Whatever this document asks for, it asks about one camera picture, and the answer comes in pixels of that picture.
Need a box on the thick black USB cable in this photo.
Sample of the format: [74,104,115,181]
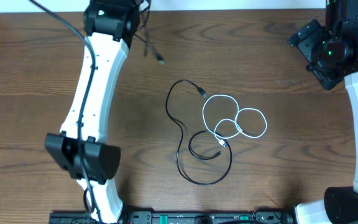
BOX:
[165,79,233,187]

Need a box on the thin black USB cable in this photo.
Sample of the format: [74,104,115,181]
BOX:
[132,0,167,65]

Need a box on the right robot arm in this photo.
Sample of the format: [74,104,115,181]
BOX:
[288,0,358,223]

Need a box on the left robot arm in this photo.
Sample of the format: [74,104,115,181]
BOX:
[45,1,141,223]

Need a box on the white USB cable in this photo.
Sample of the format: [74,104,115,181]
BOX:
[201,94,268,148]

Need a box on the black equipment rail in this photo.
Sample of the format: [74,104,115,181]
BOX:
[48,207,296,224]

